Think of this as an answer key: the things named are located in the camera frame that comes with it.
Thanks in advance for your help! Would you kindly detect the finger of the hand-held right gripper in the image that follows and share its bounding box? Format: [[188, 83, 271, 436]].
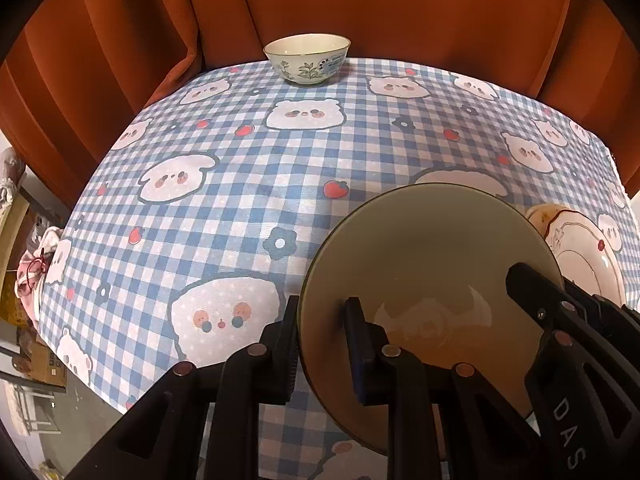
[[525, 330, 640, 480], [506, 262, 640, 356]]

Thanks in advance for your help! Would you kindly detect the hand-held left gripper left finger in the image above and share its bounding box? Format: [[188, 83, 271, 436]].
[[65, 296, 301, 480]]

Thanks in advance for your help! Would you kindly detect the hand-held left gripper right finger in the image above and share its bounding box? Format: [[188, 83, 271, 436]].
[[344, 296, 551, 480]]

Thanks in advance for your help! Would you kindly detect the white plate with red print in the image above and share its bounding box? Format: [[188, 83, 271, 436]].
[[542, 210, 628, 308]]

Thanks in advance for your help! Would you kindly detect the blue checkered bear tablecloth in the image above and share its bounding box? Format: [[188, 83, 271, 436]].
[[37, 57, 640, 480]]

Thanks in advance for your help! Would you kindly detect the cardboard box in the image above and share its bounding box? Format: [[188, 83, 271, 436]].
[[27, 342, 68, 389]]

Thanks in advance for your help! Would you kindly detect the pink cloth bag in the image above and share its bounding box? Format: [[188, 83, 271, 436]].
[[17, 227, 63, 321]]

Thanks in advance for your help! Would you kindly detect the orange curtain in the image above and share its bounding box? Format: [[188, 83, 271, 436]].
[[0, 0, 640, 221]]

